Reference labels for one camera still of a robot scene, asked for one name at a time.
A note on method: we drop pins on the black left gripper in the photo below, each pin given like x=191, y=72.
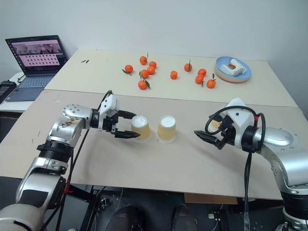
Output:
x=108, y=124

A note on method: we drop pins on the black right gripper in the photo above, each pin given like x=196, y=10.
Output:
x=226, y=137

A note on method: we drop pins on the tan paper cup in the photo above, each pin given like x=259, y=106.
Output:
x=142, y=130
x=166, y=131

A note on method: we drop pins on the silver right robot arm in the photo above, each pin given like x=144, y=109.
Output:
x=279, y=142

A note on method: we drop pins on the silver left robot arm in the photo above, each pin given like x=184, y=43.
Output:
x=62, y=130

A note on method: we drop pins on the small orange mandarin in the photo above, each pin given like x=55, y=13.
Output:
x=199, y=79
x=143, y=60
x=211, y=83
x=144, y=73
x=142, y=84
x=151, y=70
x=174, y=74
x=129, y=68
x=188, y=67
x=152, y=64
x=202, y=72

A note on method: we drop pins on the pink plate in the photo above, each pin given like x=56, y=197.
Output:
x=237, y=81

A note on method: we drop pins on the light blue plate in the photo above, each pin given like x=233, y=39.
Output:
x=243, y=74

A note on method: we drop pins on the white plastic part with orange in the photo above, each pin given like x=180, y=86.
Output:
x=237, y=69

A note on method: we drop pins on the white power socket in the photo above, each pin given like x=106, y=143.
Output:
x=213, y=215

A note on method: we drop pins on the dark rounded shape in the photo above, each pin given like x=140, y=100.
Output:
x=126, y=219
x=184, y=217

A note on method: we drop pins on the open grey laptop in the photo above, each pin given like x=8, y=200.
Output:
x=36, y=57

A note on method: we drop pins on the white side table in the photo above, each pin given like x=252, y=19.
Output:
x=12, y=107

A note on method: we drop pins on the black electronic device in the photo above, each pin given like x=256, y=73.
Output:
x=6, y=90

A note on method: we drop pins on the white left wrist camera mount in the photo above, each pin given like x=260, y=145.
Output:
x=109, y=104

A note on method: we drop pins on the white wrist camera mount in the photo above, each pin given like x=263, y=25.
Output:
x=109, y=104
x=239, y=115

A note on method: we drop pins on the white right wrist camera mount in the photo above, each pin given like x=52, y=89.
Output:
x=239, y=115

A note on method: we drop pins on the black metal table frame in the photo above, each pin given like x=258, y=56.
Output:
x=81, y=192

